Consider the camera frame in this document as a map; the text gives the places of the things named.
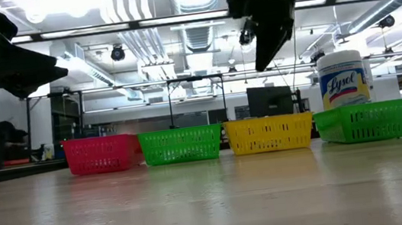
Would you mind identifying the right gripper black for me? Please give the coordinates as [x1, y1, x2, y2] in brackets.
[226, 0, 302, 76]

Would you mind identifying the black monitor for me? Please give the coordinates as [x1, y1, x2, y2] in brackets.
[246, 82, 296, 120]

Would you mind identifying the dark shelf unit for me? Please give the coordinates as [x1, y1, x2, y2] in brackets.
[47, 92, 88, 143]

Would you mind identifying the Lysol wipes canister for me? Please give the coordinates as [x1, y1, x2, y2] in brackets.
[314, 48, 374, 111]

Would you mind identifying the small white container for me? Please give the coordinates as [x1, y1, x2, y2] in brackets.
[43, 142, 57, 161]

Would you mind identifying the yellow plastic basket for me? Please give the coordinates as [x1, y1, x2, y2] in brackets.
[221, 110, 317, 159]

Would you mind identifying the red plastic basket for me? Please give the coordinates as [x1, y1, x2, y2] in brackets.
[61, 130, 146, 179]

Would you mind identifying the black overhead rig beam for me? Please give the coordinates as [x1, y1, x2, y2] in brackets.
[10, 0, 388, 47]

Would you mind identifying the green plastic basket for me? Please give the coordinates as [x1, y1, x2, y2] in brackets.
[137, 122, 226, 169]
[311, 98, 402, 149]

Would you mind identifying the black overhead rig camera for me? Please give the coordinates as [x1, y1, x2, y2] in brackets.
[236, 24, 259, 47]

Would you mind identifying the black background table frame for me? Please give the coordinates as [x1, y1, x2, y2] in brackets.
[165, 72, 230, 129]
[18, 88, 92, 162]

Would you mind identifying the silver ceiling air duct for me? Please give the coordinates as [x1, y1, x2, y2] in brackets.
[167, 0, 230, 55]

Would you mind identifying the black ceiling-hung camera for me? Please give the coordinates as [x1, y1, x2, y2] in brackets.
[377, 14, 397, 30]
[108, 43, 127, 63]

